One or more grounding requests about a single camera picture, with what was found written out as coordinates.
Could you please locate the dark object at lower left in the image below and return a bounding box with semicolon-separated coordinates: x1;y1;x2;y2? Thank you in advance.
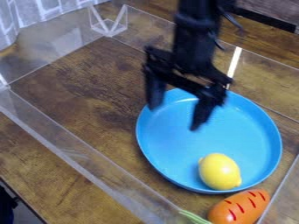
0;186;17;224

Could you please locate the yellow toy lemon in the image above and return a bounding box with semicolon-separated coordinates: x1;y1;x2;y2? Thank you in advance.
199;153;241;191

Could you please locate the white patterned curtain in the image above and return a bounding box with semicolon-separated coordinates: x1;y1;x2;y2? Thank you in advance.
0;0;108;51

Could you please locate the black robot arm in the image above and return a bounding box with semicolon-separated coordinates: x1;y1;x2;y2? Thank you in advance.
143;0;239;130

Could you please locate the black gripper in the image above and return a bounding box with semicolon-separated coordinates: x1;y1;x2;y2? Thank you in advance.
143;46;232;131

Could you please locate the blue oval tray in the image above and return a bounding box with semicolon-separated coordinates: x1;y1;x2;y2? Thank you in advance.
135;88;283;194

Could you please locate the orange toy carrot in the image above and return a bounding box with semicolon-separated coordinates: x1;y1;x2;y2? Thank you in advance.
180;189;271;224

